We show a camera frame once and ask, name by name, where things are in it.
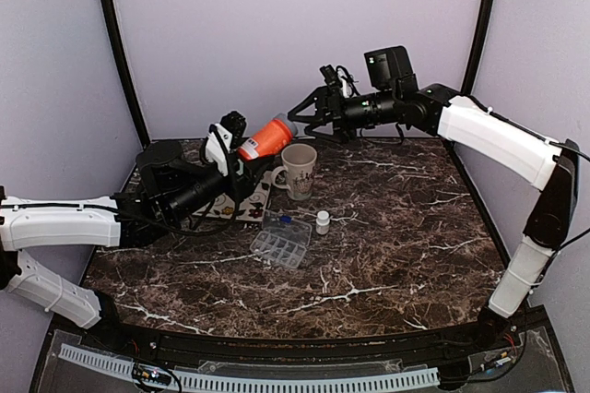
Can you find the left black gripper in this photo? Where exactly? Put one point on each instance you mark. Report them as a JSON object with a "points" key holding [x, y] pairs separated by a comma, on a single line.
{"points": [[242, 184]]}

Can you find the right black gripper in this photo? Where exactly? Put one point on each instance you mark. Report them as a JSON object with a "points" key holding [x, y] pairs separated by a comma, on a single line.
{"points": [[325, 98]]}

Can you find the orange pill bottle grey cap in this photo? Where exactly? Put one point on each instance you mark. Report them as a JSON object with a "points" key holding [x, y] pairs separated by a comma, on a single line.
{"points": [[270, 140]]}

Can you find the clear plastic pill organizer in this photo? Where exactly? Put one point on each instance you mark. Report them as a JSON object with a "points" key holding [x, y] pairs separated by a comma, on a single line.
{"points": [[282, 240]]}

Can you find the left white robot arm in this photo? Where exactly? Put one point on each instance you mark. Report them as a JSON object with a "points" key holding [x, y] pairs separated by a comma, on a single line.
{"points": [[170, 190]]}

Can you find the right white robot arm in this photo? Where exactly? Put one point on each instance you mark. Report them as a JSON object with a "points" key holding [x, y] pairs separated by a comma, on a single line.
{"points": [[549, 166]]}

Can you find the floral rectangular ceramic plate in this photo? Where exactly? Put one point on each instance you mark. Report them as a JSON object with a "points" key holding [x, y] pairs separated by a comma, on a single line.
{"points": [[251, 209]]}

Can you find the cream ceramic mug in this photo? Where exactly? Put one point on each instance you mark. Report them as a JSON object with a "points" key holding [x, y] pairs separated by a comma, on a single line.
{"points": [[296, 173]]}

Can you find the small white pill bottle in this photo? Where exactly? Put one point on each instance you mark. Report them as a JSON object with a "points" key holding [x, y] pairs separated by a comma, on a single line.
{"points": [[322, 222]]}

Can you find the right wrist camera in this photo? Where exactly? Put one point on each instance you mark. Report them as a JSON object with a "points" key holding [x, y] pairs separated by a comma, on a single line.
{"points": [[339, 80]]}

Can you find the black front rail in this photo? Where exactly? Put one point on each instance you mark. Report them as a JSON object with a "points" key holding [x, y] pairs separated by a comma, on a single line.
{"points": [[444, 345]]}

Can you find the white slotted cable duct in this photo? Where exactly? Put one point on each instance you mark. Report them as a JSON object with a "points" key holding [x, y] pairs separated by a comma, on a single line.
{"points": [[156, 379]]}

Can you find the right black frame post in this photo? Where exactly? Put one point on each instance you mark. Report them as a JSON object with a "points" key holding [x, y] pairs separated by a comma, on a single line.
{"points": [[477, 46]]}

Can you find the black frame post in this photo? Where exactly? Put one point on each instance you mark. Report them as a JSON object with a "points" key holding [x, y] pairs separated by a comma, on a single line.
{"points": [[123, 70], [477, 46]]}

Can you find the left black frame post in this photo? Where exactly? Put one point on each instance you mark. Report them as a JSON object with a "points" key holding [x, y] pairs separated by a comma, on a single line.
{"points": [[123, 70]]}

